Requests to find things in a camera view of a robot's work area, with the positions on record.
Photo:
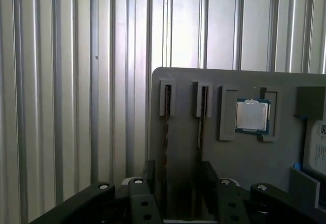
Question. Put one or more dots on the grey plastic parts rack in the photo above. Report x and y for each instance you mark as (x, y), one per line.
(242, 163)

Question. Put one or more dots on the hard disk in blue carrier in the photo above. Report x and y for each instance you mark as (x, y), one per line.
(318, 142)

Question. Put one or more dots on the silver CPU chip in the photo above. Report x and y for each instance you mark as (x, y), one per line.
(252, 115)

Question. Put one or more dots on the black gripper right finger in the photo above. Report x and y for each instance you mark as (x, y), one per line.
(229, 203)

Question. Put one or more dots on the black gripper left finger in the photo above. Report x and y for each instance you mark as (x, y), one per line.
(142, 203)

